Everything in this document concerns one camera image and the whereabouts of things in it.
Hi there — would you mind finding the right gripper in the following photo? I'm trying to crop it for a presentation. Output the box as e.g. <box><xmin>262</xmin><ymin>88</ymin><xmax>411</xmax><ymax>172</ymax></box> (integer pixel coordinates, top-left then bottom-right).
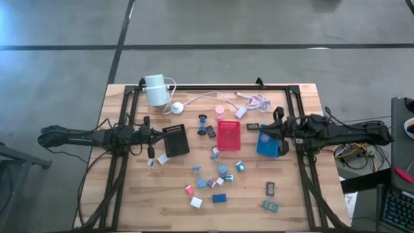
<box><xmin>258</xmin><ymin>106</ymin><xmax>296</xmax><ymax>157</ymax></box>

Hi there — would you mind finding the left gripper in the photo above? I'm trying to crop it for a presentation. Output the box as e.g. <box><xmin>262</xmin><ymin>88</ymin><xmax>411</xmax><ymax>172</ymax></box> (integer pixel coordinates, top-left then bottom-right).
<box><xmin>138</xmin><ymin>115</ymin><xmax>168</xmax><ymax>159</ymax></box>

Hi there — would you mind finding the black plastic basket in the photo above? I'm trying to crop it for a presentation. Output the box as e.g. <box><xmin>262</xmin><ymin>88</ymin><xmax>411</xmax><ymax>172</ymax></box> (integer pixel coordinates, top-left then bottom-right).
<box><xmin>161</xmin><ymin>124</ymin><xmax>191</xmax><ymax>159</ymax></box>

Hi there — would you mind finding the blue plastic basket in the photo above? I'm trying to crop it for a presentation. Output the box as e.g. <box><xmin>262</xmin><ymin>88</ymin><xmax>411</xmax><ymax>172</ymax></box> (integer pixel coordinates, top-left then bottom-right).
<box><xmin>256</xmin><ymin>124</ymin><xmax>281</xmax><ymax>159</ymax></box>

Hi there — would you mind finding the black-capped blue hourglass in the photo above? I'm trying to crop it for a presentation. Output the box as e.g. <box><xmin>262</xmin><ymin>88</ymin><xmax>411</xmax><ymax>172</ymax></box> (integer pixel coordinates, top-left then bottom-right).
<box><xmin>197</xmin><ymin>113</ymin><xmax>208</xmax><ymax>136</ymax></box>

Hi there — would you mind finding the red plastic basket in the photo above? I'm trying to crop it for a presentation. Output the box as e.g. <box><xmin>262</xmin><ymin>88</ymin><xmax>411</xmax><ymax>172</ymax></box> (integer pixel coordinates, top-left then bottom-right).
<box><xmin>216</xmin><ymin>120</ymin><xmax>242</xmax><ymax>152</ymax></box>

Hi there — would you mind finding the white paper sheet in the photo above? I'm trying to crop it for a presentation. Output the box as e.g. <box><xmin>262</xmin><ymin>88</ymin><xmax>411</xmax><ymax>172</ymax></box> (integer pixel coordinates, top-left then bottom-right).
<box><xmin>344</xmin><ymin>190</ymin><xmax>358</xmax><ymax>211</ymax></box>

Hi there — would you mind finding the black flat panel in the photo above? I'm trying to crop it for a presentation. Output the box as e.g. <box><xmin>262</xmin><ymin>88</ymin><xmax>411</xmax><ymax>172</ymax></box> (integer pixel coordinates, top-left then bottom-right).
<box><xmin>340</xmin><ymin>168</ymin><xmax>392</xmax><ymax>195</ymax></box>

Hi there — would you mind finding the grey side desk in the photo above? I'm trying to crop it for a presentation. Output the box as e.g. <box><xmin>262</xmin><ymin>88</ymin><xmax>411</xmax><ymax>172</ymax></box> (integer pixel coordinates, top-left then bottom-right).
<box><xmin>389</xmin><ymin>96</ymin><xmax>414</xmax><ymax>195</ymax></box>

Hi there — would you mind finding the white and yellow mouse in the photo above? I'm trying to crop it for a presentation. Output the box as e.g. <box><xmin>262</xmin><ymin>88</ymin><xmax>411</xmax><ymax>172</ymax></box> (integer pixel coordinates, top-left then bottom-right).
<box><xmin>404</xmin><ymin>116</ymin><xmax>414</xmax><ymax>140</ymax></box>

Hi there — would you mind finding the grey metal bench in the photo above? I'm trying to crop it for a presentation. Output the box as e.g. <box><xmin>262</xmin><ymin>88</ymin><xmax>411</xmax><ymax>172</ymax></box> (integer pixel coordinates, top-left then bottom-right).
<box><xmin>0</xmin><ymin>142</ymin><xmax>52</xmax><ymax>233</ymax></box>

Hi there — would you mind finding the backlit computer keyboard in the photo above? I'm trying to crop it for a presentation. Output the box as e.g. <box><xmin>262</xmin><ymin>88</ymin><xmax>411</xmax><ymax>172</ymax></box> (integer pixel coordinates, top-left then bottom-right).
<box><xmin>381</xmin><ymin>187</ymin><xmax>414</xmax><ymax>232</ymax></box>

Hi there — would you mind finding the coiled white cable bundle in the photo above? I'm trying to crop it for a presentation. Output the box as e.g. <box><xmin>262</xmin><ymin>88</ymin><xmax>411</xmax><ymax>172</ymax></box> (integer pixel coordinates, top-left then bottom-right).
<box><xmin>235</xmin><ymin>92</ymin><xmax>272</xmax><ymax>113</ymax></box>

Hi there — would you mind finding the thin white lamp cable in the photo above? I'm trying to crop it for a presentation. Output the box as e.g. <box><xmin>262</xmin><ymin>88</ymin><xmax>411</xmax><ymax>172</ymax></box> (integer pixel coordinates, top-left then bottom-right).
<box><xmin>162</xmin><ymin>76</ymin><xmax>178</xmax><ymax>116</ymax></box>

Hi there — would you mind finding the thick white power cable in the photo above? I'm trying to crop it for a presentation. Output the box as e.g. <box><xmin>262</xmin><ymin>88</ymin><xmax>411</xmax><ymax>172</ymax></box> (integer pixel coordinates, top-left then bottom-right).
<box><xmin>180</xmin><ymin>91</ymin><xmax>242</xmax><ymax>113</ymax></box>

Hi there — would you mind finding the yellow and black cable pile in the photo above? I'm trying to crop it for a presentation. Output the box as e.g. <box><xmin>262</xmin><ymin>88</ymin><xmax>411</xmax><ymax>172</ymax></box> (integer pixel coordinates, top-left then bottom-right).
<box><xmin>332</xmin><ymin>142</ymin><xmax>389</xmax><ymax>171</ymax></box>

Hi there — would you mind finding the red tool handle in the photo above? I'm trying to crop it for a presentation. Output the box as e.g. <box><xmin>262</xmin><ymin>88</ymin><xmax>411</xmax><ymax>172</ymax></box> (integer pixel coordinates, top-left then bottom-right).
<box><xmin>393</xmin><ymin>167</ymin><xmax>414</xmax><ymax>184</ymax></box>

